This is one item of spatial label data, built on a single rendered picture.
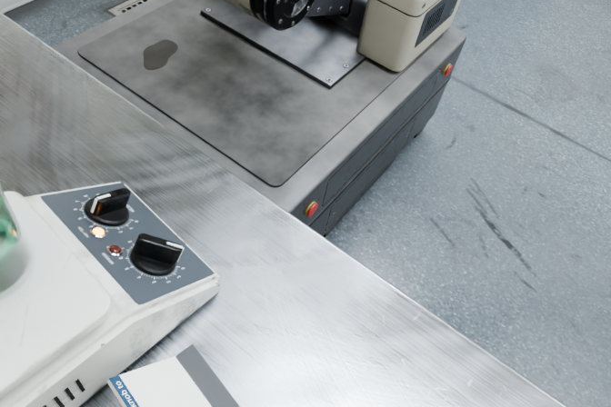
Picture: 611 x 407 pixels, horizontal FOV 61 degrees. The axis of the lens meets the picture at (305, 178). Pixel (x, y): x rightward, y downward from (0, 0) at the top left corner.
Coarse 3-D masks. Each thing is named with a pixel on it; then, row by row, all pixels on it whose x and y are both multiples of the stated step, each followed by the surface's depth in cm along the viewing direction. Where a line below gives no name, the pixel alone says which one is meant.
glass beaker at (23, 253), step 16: (0, 192) 26; (0, 208) 26; (0, 224) 27; (16, 224) 29; (0, 240) 27; (16, 240) 29; (0, 256) 28; (16, 256) 29; (32, 256) 31; (0, 272) 28; (16, 272) 29; (0, 288) 29; (16, 288) 30
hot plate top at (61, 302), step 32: (32, 224) 33; (64, 256) 32; (32, 288) 31; (64, 288) 31; (96, 288) 31; (0, 320) 29; (32, 320) 29; (64, 320) 30; (96, 320) 30; (0, 352) 28; (32, 352) 28; (0, 384) 27
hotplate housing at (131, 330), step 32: (64, 192) 39; (64, 224) 36; (192, 288) 37; (128, 320) 32; (160, 320) 35; (64, 352) 30; (96, 352) 31; (128, 352) 34; (32, 384) 29; (64, 384) 31; (96, 384) 34
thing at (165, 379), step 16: (160, 368) 36; (176, 368) 37; (128, 384) 33; (144, 384) 34; (160, 384) 34; (176, 384) 35; (144, 400) 33; (160, 400) 33; (176, 400) 34; (192, 400) 35
